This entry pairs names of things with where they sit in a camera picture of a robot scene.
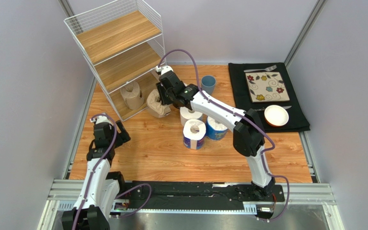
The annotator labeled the brown paper roll front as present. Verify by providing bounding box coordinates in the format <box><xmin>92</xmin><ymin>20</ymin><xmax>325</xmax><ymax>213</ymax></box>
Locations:
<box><xmin>146</xmin><ymin>89</ymin><xmax>171</xmax><ymax>118</ymax></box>

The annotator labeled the brown paper roll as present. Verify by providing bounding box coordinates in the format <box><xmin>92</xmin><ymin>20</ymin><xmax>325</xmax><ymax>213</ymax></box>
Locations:
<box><xmin>120</xmin><ymin>81</ymin><xmax>144</xmax><ymax>110</ymax></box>
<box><xmin>146</xmin><ymin>89</ymin><xmax>171</xmax><ymax>118</ymax></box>

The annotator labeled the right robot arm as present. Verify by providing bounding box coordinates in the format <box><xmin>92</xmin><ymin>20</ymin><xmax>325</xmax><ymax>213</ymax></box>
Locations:
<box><xmin>156</xmin><ymin>66</ymin><xmax>276</xmax><ymax>197</ymax></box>

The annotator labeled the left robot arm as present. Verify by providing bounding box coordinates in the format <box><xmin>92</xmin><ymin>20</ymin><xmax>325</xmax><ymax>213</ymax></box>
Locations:
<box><xmin>61</xmin><ymin>114</ymin><xmax>131</xmax><ymax>230</ymax></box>

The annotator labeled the plain white paper roll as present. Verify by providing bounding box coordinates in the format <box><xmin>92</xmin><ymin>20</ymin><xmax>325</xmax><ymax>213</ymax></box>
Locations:
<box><xmin>180</xmin><ymin>107</ymin><xmax>203</xmax><ymax>126</ymax></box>

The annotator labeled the blue plastic cup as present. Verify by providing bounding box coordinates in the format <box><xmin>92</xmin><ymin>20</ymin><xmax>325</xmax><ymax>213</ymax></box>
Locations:
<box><xmin>201</xmin><ymin>75</ymin><xmax>217</xmax><ymax>95</ymax></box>

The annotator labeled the blue white wrapped roll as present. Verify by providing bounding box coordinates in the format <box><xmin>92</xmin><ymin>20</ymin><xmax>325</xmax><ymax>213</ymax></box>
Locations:
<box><xmin>183</xmin><ymin>119</ymin><xmax>206</xmax><ymax>150</ymax></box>

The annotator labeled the blue patterned wrapped roll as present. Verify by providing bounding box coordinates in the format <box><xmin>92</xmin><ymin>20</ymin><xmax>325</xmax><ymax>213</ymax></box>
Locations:
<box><xmin>206</xmin><ymin>116</ymin><xmax>228</xmax><ymax>141</ymax></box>

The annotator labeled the floral square plate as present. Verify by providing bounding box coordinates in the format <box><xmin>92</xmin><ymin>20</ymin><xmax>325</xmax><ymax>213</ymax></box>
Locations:
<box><xmin>245</xmin><ymin>72</ymin><xmax>290</xmax><ymax>103</ymax></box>

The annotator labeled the silver fork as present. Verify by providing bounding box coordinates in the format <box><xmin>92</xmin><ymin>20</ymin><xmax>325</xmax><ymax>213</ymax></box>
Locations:
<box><xmin>243</xmin><ymin>65</ymin><xmax>277</xmax><ymax>73</ymax></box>

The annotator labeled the white orange bowl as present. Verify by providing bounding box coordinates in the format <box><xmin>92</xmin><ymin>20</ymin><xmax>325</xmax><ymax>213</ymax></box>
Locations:
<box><xmin>264</xmin><ymin>105</ymin><xmax>289</xmax><ymax>127</ymax></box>

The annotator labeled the silver knife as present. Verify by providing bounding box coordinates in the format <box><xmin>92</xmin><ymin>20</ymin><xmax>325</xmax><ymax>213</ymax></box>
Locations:
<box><xmin>254</xmin><ymin>105</ymin><xmax>292</xmax><ymax>112</ymax></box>

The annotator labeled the black cloth placemat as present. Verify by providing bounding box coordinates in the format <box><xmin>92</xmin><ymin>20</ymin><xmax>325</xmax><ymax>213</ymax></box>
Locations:
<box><xmin>228</xmin><ymin>62</ymin><xmax>310</xmax><ymax>133</ymax></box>

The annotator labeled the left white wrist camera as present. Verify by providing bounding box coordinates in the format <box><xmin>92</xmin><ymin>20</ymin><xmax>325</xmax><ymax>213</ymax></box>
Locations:
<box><xmin>90</xmin><ymin>114</ymin><xmax>111</xmax><ymax>125</ymax></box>

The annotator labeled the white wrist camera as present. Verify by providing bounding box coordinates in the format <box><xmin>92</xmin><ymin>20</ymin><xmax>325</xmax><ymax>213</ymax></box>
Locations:
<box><xmin>155</xmin><ymin>65</ymin><xmax>173</xmax><ymax>76</ymax></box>
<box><xmin>90</xmin><ymin>114</ymin><xmax>111</xmax><ymax>125</ymax></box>

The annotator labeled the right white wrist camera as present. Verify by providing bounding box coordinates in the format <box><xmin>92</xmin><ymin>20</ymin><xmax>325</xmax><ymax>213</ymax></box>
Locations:
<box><xmin>155</xmin><ymin>65</ymin><xmax>173</xmax><ymax>76</ymax></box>

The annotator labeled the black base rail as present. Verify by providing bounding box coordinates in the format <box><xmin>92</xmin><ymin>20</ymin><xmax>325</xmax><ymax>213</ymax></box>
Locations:
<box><xmin>121</xmin><ymin>181</ymin><xmax>285</xmax><ymax>211</ymax></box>

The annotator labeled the white wire wooden shelf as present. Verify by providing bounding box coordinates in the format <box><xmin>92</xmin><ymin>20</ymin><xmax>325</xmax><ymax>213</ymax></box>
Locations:
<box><xmin>64</xmin><ymin>0</ymin><xmax>166</xmax><ymax>121</ymax></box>

